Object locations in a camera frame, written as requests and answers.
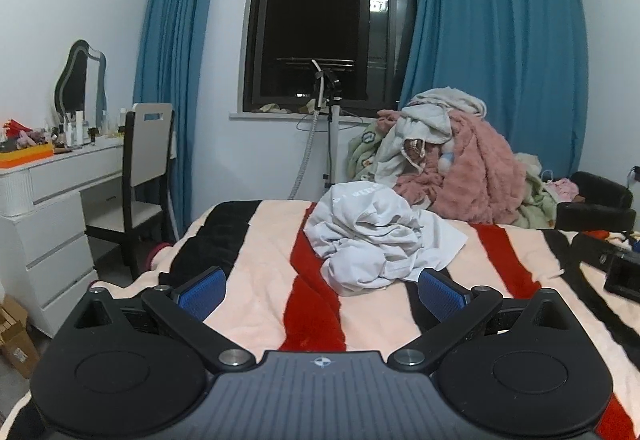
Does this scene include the white dressing table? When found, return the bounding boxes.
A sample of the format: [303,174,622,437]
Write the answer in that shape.
[1,138,122,337]

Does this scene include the wavy framed mirror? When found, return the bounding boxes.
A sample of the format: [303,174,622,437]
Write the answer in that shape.
[53,40,107,127]

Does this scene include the black armchair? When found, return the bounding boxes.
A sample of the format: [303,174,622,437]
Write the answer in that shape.
[554,171,637,232]

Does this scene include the blue curtain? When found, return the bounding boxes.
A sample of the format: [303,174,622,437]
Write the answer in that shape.
[134,0,210,232]
[399,0,588,177]

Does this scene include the white garment steamer stand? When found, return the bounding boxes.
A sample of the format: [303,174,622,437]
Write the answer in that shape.
[288,59,343,200]

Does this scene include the white and black chair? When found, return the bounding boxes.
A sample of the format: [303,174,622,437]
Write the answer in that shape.
[85,104,174,279]

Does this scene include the white t-shirt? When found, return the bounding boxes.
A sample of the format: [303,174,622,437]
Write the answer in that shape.
[304,181,468,297]

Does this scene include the white cosmetic bottles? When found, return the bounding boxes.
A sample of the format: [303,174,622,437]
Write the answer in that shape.
[64,110,98,150]

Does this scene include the black device on bed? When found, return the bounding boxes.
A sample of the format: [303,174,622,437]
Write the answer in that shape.
[569,231,640,305]

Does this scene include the dark window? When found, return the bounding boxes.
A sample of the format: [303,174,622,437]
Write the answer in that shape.
[243,0,416,116]

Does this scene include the cream white garment pile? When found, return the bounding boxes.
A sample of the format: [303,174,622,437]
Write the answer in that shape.
[371,87,487,187]

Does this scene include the green patterned blanket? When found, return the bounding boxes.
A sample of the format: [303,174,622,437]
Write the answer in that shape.
[346,122,385,180]

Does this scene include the pink fluffy blanket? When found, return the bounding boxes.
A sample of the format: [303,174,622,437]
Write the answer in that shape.
[391,111,526,225]

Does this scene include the orange tray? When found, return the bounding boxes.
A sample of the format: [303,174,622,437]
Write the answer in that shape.
[0,143,54,169]

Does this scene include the right blue curtain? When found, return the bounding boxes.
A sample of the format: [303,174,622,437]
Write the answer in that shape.
[399,0,588,177]

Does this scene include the cardboard box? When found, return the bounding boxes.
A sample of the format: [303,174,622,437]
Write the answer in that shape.
[0,295,39,379]

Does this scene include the left blue curtain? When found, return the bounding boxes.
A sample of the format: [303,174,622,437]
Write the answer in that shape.
[134,0,210,232]

